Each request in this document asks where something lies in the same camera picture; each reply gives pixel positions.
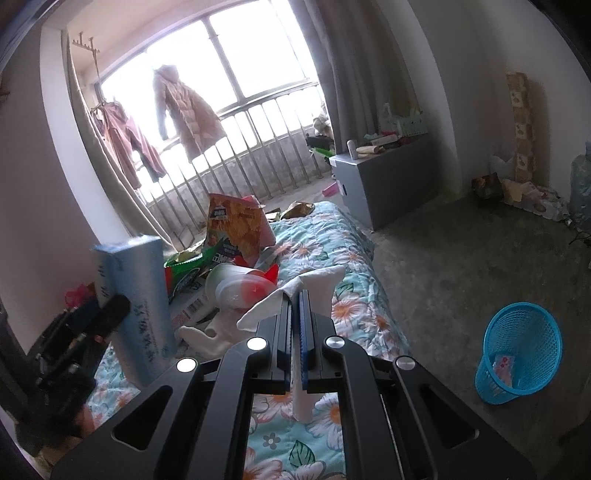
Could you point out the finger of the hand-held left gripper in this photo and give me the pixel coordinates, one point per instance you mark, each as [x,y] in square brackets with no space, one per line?
[113,310]

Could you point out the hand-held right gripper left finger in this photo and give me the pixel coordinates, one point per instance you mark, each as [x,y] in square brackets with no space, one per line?
[270,350]

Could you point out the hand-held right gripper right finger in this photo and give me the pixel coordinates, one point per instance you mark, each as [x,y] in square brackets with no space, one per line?
[302,332]

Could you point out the light blue tissue pack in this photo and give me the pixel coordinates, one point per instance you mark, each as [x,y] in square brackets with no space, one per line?
[138,295]

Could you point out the white paper tissue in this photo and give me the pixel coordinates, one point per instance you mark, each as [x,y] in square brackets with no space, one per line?
[318,286]

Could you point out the white and red plastic cup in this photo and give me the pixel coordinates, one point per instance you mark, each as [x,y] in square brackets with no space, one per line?
[235,286]

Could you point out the green snack bag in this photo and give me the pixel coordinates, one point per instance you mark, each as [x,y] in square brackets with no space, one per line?
[194,267]

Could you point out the orange snack bag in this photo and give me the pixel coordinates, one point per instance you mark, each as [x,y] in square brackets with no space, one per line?
[240,226]

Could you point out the blue plastic waste basket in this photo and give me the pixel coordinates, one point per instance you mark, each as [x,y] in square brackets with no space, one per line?
[531,332]

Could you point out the red plastic bag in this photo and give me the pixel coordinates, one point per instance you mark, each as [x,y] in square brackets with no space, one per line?
[81,295]

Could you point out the floral blanket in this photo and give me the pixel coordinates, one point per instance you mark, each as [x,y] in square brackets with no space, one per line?
[318,240]

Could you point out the gold snack wrapper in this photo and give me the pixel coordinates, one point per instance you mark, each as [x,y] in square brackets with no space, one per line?
[298,210]

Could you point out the pink cup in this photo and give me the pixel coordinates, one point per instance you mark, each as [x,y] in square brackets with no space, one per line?
[331,189]

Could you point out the grey cabinet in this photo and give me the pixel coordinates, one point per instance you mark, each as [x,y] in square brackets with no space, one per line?
[388,184]

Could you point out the pink hanging garment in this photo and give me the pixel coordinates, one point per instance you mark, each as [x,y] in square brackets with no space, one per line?
[124,138]

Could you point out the metal window railing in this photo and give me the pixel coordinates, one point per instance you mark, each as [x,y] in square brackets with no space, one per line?
[258,152]

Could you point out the white bottle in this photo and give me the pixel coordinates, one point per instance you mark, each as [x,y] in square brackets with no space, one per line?
[353,150]

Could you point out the pink wrapper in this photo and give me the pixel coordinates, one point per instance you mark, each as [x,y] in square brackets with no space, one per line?
[503,367]

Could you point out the stuffed toy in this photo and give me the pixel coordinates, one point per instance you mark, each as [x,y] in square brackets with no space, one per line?
[321,122]

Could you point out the pink padded coat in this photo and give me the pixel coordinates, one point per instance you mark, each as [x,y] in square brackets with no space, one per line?
[184,110]

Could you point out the mint green organizer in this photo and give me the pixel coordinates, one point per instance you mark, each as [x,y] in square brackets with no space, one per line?
[406,123]

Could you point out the dark bag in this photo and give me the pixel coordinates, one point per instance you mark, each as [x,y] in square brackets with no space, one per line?
[487,187]

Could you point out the grey curtain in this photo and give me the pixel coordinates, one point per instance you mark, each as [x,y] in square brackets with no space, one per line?
[355,69]

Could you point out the pile of plastic bags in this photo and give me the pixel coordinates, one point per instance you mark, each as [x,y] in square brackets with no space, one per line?
[535,196]

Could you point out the patterned rolled mat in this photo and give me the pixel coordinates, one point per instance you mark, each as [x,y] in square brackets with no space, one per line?
[521,124]

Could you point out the wall drying rack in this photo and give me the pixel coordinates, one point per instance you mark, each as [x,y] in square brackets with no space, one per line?
[85,46]

